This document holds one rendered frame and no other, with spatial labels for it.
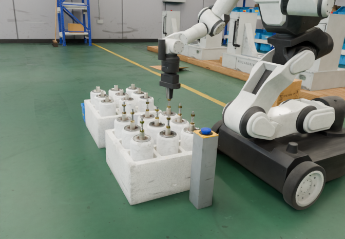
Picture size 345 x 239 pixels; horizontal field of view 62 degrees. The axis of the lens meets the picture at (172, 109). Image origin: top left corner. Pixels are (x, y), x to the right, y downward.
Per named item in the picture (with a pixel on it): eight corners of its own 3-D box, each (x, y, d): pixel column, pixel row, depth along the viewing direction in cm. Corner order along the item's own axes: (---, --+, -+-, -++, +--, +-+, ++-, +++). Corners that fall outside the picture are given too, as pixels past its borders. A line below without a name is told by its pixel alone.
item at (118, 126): (115, 159, 137) (114, 123, 131) (114, 149, 146) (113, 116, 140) (135, 157, 139) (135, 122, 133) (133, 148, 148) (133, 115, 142)
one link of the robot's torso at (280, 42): (311, 53, 143) (310, 17, 135) (336, 56, 132) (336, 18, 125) (270, 72, 134) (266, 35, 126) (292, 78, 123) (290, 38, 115)
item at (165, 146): (154, 166, 131) (155, 130, 125) (174, 165, 133) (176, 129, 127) (157, 178, 122) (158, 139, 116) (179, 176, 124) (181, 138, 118)
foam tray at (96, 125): (139, 117, 211) (139, 94, 206) (161, 138, 178) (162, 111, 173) (85, 125, 194) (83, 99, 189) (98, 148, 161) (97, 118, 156)
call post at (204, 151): (203, 196, 123) (208, 129, 113) (212, 205, 117) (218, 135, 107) (188, 200, 120) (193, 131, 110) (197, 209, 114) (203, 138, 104)
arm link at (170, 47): (172, 60, 145) (173, 37, 141) (185, 63, 136) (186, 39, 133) (153, 62, 138) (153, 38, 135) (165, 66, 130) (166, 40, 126)
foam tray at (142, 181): (173, 149, 165) (174, 120, 159) (211, 184, 132) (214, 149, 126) (106, 162, 148) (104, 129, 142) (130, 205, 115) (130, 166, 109)
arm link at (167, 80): (154, 85, 143) (154, 61, 139) (167, 82, 150) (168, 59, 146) (172, 90, 135) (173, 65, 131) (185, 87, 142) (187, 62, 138)
